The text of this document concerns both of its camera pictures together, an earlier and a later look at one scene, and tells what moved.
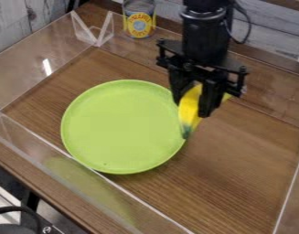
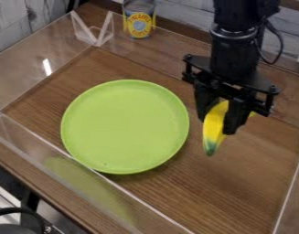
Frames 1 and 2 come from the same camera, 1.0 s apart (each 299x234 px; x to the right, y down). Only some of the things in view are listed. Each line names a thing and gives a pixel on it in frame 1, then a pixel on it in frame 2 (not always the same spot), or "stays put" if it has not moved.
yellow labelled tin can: [139, 17] stays put
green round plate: [121, 127] stays put
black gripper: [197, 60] to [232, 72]
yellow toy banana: [190, 115] to [213, 128]
